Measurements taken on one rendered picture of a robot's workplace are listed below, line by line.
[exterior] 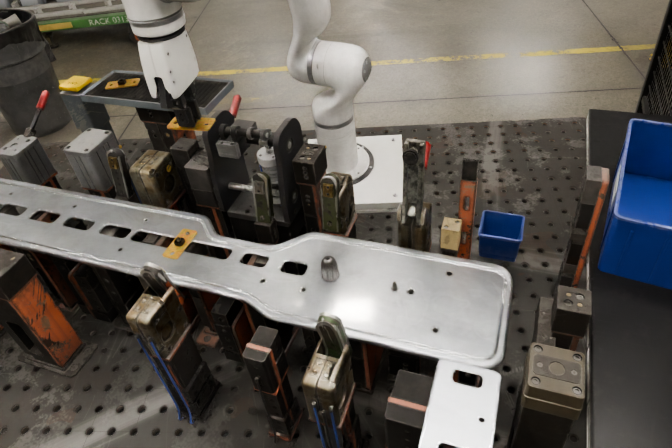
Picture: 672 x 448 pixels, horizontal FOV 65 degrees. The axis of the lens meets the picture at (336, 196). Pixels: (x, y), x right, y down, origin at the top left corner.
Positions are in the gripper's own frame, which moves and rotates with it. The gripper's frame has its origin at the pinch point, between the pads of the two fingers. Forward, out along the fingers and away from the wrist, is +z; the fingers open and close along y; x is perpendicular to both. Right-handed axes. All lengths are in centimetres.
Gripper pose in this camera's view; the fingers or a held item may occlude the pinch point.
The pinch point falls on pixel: (187, 112)
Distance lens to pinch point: 98.9
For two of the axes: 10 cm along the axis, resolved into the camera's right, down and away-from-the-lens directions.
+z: 0.9, 7.5, 6.5
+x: 9.7, 0.8, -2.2
